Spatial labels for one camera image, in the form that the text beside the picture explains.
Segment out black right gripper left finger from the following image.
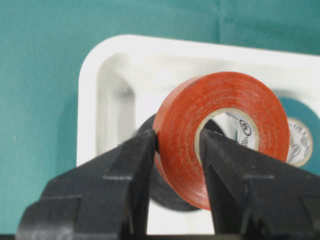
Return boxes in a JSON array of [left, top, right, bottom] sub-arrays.
[[15, 129, 156, 240]]

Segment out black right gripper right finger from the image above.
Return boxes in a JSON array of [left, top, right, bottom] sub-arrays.
[[200, 129, 320, 240]]

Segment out black tape roll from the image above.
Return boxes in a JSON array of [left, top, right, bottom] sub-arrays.
[[134, 114, 225, 212]]

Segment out red tape roll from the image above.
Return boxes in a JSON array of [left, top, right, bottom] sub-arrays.
[[152, 71, 290, 210]]

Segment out green tape roll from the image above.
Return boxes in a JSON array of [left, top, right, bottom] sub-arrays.
[[278, 96, 320, 175]]

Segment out white plastic tray case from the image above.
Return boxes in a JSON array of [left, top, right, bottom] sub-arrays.
[[76, 34, 320, 236]]

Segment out green table cloth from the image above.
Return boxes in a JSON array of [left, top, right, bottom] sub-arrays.
[[0, 0, 320, 234]]

